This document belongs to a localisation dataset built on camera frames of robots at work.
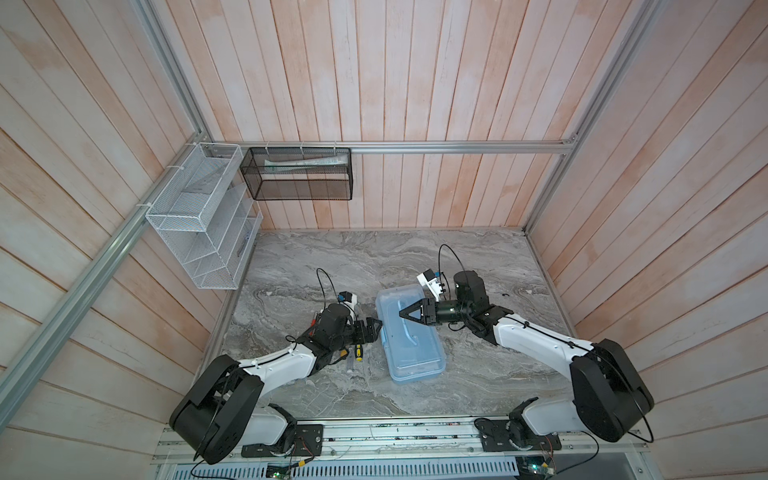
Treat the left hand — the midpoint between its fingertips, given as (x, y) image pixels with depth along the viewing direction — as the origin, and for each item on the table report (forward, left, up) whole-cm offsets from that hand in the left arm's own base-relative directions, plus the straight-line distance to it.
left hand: (371, 329), depth 87 cm
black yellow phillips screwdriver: (-6, +3, -3) cm, 7 cm away
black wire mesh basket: (+50, +26, +20) cm, 60 cm away
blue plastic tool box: (-8, -12, +5) cm, 15 cm away
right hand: (-1, -9, +11) cm, 14 cm away
